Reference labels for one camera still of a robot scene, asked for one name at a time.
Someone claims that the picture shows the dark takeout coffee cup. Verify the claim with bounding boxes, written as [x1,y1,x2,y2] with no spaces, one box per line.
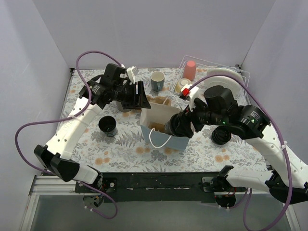
[164,121,174,136]

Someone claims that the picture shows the white blue paper bag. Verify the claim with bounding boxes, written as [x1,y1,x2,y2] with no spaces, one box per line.
[140,96,190,151]

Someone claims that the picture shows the single brown cup carrier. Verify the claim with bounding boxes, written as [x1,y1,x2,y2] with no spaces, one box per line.
[149,122,164,132]

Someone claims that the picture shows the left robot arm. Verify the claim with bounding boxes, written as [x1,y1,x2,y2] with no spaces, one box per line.
[34,64,151,193]

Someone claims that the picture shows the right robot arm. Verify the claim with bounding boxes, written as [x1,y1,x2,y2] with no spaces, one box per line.
[165,85,308,204]

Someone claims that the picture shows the grey straw holder cup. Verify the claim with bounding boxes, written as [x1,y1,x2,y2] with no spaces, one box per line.
[116,102,135,113]

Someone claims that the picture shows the brown cardboard cup carrier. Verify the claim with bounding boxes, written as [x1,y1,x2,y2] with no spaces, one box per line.
[146,95,172,106]

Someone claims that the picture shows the blue ceramic mug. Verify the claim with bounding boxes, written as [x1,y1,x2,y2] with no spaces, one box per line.
[151,71,165,92]

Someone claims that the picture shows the yellow patterned bowl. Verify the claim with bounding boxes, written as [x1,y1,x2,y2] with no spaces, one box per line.
[175,78,192,93]

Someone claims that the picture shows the white plate front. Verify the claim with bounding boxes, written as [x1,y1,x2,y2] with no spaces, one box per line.
[204,76,241,95]

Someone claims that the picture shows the white plate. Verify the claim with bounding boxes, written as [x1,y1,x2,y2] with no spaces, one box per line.
[204,76,241,95]
[206,67,243,80]

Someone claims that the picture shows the white plate back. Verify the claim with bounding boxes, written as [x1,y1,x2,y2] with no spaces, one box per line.
[206,67,243,80]

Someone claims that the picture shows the pink plastic cup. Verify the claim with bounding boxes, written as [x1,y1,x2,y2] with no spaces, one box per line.
[183,60,196,81]

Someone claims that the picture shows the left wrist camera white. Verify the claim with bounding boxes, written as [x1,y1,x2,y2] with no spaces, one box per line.
[126,66,138,83]

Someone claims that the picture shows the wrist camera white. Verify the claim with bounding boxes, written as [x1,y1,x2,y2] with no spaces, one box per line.
[126,66,138,83]
[179,84,199,112]

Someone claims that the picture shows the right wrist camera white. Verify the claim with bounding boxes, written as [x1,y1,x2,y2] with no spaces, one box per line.
[179,84,199,112]

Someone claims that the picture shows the white wire dish rack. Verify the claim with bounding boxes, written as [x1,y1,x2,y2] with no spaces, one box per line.
[170,56,250,104]

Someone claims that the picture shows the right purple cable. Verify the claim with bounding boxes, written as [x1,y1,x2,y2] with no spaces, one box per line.
[190,74,294,231]

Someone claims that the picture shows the purple cable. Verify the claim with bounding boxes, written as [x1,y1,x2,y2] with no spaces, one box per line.
[190,74,294,231]
[14,51,118,219]

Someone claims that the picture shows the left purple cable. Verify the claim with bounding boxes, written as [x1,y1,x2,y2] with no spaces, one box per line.
[14,51,118,219]

